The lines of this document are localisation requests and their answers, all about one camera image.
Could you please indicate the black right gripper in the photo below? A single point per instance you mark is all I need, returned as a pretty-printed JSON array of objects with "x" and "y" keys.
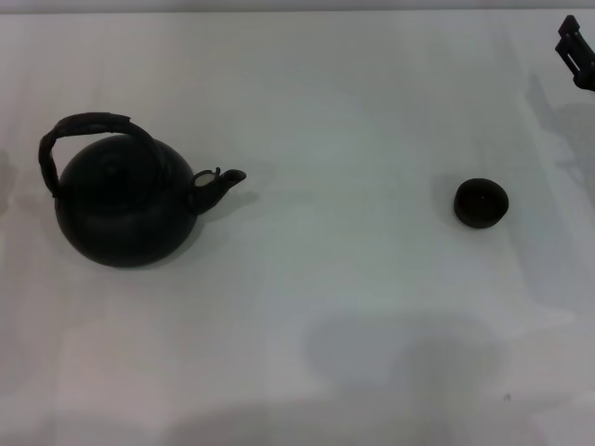
[{"x": 586, "y": 80}]

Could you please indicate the small dark round teacup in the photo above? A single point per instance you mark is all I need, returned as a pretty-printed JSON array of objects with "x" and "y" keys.
[{"x": 481, "y": 203}]

